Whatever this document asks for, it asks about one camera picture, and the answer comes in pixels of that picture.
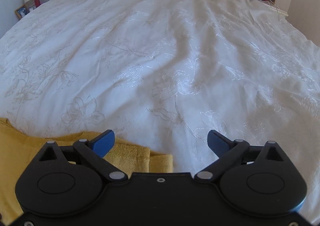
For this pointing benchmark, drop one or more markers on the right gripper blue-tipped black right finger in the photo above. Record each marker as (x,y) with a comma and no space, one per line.
(230,154)

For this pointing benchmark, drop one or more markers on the white embroidered bedspread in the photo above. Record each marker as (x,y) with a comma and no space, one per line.
(162,74)

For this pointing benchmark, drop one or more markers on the right white nightstand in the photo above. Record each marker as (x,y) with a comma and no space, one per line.
(275,8)

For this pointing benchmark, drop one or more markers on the red box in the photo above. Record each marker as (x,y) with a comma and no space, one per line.
(37,3)

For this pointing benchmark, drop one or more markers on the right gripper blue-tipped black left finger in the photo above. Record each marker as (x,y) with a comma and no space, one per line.
(91,153)

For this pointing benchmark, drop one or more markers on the wooden photo frame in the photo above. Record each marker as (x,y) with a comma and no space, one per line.
(22,11)

